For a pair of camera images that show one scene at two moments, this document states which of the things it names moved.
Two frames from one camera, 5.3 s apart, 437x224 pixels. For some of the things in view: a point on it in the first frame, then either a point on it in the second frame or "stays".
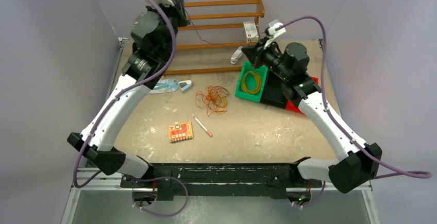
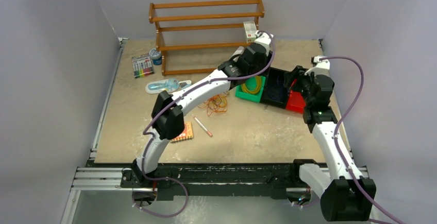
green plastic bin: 250,82 stays
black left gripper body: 173,13 → 265,63
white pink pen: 209,133 stays
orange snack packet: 181,131 stays
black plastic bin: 273,93 stays
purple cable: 195,24 → 276,91
